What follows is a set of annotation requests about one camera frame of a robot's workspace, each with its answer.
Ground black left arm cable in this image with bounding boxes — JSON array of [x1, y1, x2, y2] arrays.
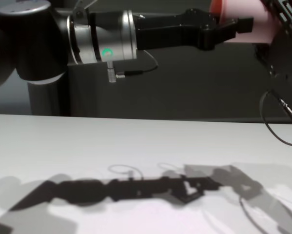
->
[[107, 50, 159, 83]]

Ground pink plastic cup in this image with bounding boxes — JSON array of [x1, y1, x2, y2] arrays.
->
[[208, 0, 279, 44]]

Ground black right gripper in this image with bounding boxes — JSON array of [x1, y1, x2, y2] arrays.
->
[[254, 0, 292, 103]]

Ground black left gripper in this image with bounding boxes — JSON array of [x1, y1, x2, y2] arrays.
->
[[135, 8, 255, 52]]

